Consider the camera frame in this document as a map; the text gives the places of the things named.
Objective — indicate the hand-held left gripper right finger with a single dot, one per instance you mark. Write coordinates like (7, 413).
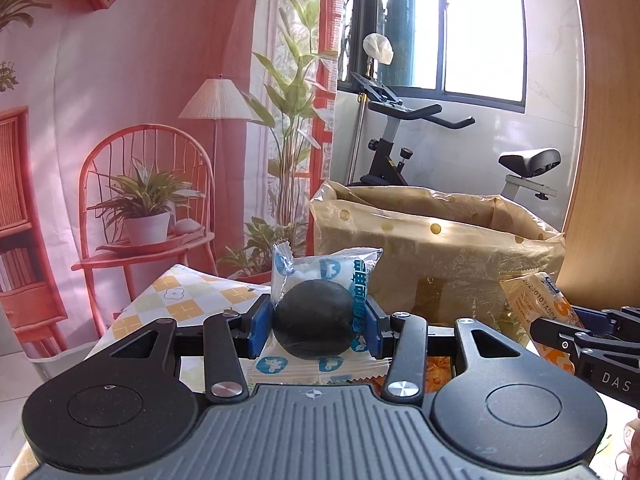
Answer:
(376, 330)

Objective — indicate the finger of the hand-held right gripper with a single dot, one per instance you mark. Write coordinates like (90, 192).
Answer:
(610, 322)
(555, 335)

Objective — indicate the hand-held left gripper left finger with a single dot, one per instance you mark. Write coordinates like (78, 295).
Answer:
(260, 327)

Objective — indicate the orange snack packet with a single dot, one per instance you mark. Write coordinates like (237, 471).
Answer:
(532, 300)

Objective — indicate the clear packet with black cake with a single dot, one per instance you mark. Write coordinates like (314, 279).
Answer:
(320, 272)

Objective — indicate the cardboard box with plastic liner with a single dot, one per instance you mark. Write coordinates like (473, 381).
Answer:
(400, 240)

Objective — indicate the person's right hand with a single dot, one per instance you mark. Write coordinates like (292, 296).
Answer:
(634, 440)

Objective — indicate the checked floral tablecloth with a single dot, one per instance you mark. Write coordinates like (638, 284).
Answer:
(165, 300)

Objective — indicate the wooden board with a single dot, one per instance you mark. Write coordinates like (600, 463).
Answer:
(607, 160)

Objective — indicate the black exercise bike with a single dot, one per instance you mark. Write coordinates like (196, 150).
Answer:
(385, 155)

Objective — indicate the white cloth bundle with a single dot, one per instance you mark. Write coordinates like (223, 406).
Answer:
(378, 47)

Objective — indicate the printed pink backdrop cloth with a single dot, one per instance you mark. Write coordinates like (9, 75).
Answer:
(100, 85)

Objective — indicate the dark framed window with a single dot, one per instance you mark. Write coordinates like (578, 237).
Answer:
(475, 25)

